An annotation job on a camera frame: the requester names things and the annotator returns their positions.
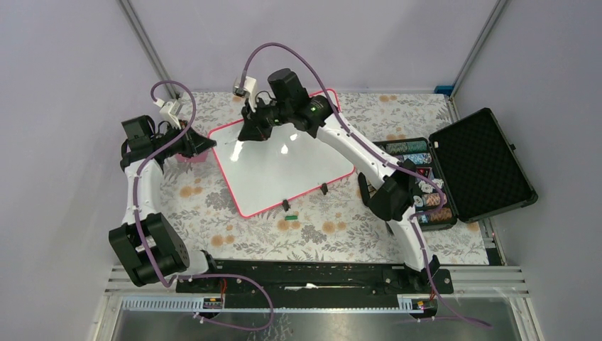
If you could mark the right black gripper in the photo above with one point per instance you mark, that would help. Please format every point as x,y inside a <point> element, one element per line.
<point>253,129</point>

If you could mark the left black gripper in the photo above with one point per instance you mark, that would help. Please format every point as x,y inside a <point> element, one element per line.
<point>194,143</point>

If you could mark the pink framed whiteboard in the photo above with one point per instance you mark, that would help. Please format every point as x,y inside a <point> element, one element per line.
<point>260,175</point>

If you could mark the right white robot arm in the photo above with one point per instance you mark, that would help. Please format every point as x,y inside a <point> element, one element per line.
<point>317,116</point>

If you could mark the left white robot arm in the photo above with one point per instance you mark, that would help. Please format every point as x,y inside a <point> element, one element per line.
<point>146,244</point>

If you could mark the black whiteboard stand foot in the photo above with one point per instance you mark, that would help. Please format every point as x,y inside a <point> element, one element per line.
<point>285,205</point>

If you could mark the pink eraser block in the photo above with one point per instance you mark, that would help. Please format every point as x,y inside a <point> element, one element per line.
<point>199,158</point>

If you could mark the blue clip at corner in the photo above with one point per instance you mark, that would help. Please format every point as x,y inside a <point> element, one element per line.
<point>446,90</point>

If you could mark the black poker chip case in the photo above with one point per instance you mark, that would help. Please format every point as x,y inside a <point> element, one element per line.
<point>474,165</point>

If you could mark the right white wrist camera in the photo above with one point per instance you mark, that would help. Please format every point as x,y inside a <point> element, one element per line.
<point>246,87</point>

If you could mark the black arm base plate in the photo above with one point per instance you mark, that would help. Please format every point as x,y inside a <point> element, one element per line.
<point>314,285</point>

